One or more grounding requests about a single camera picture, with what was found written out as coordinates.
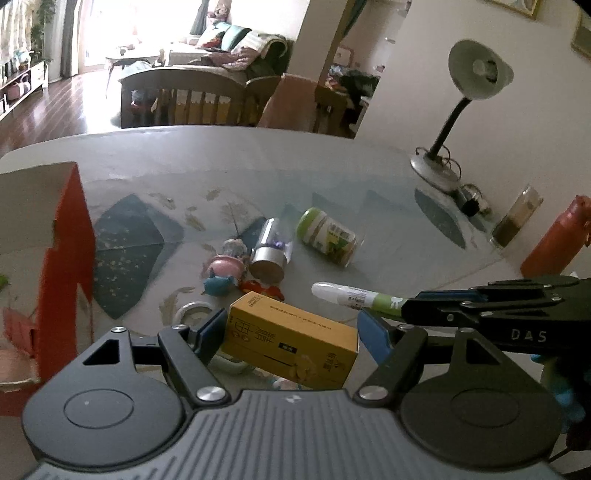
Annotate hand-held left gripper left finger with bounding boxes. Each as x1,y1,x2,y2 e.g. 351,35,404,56
69,308,232,408

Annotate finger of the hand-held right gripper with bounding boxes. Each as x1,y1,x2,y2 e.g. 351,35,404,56
401,290,563,328
471,276,581,297

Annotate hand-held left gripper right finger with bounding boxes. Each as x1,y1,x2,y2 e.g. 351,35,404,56
355,308,525,408

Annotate white green marker pen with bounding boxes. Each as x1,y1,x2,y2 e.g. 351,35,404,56
311,281,408,317

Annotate small yellow carton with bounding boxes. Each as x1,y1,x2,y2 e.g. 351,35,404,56
217,291,361,393

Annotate white bottle green lid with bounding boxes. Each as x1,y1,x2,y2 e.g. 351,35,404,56
295,208,365,268

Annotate orange cardboard box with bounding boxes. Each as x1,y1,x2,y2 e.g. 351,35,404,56
0,161,97,393

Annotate person's right hand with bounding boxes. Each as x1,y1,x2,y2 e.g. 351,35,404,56
531,353,583,422

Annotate mint alarm clock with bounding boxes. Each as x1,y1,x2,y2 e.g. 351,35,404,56
174,299,252,374

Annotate orange water bottle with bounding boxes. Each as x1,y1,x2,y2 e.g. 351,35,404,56
520,195,591,278

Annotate blue whale toy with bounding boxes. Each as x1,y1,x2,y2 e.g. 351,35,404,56
203,274,237,297

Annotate glass jar dark contents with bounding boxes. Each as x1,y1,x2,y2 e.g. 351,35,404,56
489,185,544,250

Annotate small red toy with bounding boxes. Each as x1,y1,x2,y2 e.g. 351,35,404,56
240,279,284,301

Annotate pink pig figurine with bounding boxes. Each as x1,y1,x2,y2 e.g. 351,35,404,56
208,237,247,282

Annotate silver cylinder jar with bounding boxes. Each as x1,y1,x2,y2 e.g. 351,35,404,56
249,217,296,282

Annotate black power plug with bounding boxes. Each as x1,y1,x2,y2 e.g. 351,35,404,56
462,187,483,217

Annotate clear printed table mat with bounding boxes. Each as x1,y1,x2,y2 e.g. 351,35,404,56
81,173,513,344

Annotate wooden chair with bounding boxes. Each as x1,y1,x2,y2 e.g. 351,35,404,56
245,74,350,138

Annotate white desk lamp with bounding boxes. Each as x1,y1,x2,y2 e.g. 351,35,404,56
410,39,515,192

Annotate pink cloth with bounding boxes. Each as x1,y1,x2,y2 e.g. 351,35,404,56
257,74,320,134

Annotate gold framed figure picture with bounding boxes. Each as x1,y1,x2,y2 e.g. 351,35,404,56
571,9,591,61

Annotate wooden chair slatted back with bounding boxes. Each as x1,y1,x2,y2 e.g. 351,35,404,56
119,67,247,129

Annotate gold framed plate picture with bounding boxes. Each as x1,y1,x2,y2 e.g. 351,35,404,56
489,0,541,20

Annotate oval coffee table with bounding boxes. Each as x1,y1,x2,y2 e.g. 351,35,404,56
105,46,164,77

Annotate white knitted blanket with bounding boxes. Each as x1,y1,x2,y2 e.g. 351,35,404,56
252,32,291,65

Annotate beige sofa teal cushions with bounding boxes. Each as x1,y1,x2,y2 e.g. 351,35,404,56
168,22,295,79

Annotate wooden TV cabinet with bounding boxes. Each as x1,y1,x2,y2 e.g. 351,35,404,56
0,60,49,116

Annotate grey curtain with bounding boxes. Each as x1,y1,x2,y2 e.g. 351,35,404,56
189,0,211,35
60,0,83,79

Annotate tall potted plant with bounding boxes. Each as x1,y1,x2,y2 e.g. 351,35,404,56
30,0,58,61

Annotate floral cloth cover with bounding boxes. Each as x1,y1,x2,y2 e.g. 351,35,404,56
0,0,33,65

